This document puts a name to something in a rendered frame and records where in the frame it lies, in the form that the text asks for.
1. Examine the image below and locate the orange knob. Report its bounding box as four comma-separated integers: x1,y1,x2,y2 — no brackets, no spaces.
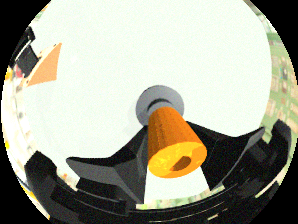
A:
148,108,208,179

